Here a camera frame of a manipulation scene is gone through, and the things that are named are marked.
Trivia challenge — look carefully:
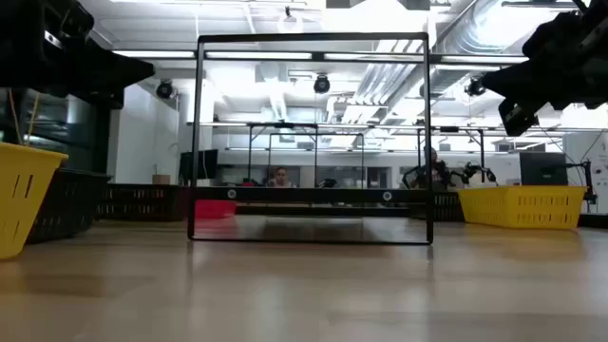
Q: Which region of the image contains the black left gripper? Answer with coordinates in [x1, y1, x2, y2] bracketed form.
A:
[0, 45, 156, 111]

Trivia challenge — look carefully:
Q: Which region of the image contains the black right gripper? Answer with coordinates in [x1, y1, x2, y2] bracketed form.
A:
[482, 11, 608, 137]

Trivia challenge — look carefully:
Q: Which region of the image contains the yellow slotted plastic basket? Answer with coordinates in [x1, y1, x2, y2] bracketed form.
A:
[457, 184, 588, 231]
[0, 141, 69, 260]

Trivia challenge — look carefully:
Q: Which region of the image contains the black slotted plastic basket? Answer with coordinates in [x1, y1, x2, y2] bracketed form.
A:
[26, 168, 111, 245]
[432, 191, 466, 222]
[94, 183, 191, 222]

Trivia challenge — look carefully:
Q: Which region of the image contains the long ceiling light strip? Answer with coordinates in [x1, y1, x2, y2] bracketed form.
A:
[324, 52, 424, 62]
[441, 55, 529, 65]
[204, 51, 314, 61]
[112, 50, 196, 60]

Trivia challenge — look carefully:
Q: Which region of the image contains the black computer monitor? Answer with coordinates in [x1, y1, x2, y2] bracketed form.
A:
[179, 148, 219, 187]
[519, 151, 569, 187]

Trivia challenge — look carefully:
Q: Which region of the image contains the person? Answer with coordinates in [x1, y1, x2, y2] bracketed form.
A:
[411, 145, 451, 191]
[268, 165, 295, 189]

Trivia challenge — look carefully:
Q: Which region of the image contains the red slotted plastic basket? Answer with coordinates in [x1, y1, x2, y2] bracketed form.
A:
[194, 199, 238, 220]

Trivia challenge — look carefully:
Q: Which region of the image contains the black ceiling-hung camera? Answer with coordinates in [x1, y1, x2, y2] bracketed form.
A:
[313, 73, 332, 95]
[156, 79, 175, 101]
[464, 74, 487, 98]

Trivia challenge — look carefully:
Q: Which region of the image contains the silver ventilation duct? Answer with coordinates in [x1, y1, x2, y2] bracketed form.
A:
[417, 0, 538, 99]

